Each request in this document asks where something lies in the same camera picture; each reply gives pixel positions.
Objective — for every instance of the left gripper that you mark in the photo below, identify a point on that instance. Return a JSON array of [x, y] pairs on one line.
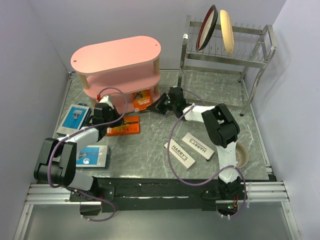
[[115, 113]]

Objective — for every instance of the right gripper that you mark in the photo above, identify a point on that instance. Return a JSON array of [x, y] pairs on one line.
[[158, 104]]

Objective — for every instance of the orange Gillette box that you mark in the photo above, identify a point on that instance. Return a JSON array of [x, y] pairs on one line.
[[130, 126], [141, 100]]

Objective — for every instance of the blue Harry's razor box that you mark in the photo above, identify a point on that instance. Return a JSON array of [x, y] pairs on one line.
[[93, 156]]

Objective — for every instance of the pink three-tier shelf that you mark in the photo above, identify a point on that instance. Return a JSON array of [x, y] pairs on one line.
[[120, 68]]

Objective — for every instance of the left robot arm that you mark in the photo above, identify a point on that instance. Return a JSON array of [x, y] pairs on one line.
[[56, 163]]

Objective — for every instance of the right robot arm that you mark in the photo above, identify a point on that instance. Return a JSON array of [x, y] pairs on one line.
[[222, 130]]

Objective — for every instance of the blue razor box upper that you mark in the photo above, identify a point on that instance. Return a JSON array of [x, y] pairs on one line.
[[74, 119]]

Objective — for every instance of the white Harry's box left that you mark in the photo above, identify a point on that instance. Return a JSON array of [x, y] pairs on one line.
[[179, 154]]

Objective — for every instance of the white harry's box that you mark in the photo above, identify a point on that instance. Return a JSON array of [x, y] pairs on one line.
[[197, 145], [179, 154]]

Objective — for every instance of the white Harry's box right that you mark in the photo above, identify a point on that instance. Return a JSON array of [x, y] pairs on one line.
[[197, 145]]

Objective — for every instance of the dark red plate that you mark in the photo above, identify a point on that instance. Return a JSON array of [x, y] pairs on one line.
[[207, 28]]

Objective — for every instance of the beige bowl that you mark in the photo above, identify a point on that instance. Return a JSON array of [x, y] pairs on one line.
[[242, 156]]

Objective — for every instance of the cream yellow plate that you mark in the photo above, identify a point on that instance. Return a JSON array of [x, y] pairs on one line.
[[227, 32]]

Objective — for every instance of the metal dish rack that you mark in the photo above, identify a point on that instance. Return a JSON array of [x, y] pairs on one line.
[[254, 48]]

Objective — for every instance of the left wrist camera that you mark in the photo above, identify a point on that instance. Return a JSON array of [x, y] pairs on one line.
[[104, 99]]

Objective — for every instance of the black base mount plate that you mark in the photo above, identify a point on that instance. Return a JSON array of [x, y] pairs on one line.
[[138, 194]]

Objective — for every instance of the aluminium rail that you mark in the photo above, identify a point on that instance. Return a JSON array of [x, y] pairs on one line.
[[43, 194]]

